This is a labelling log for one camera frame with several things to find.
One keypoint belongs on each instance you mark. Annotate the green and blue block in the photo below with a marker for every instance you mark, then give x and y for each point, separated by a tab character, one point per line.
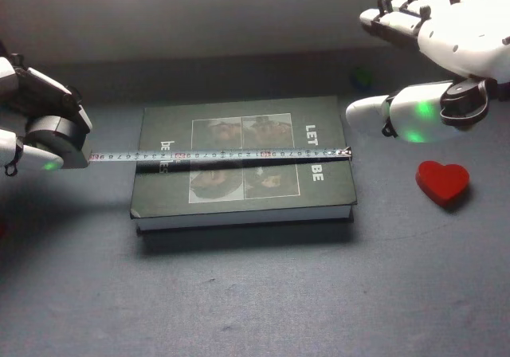
362	79

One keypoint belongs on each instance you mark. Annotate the grey table cloth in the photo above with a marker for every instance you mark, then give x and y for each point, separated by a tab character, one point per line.
279	285

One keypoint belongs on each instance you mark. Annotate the black hardcover Beatles book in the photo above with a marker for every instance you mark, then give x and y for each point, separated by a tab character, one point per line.
243	189

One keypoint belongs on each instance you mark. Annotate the red heart block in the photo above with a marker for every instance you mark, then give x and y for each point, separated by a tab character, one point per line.
441	181

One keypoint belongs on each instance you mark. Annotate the grey tape measure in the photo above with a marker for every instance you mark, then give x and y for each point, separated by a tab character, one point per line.
56	138

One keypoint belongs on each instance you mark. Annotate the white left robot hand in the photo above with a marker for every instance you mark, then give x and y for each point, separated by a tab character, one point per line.
36	94

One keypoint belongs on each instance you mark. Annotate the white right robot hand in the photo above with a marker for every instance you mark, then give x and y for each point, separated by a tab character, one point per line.
462	34

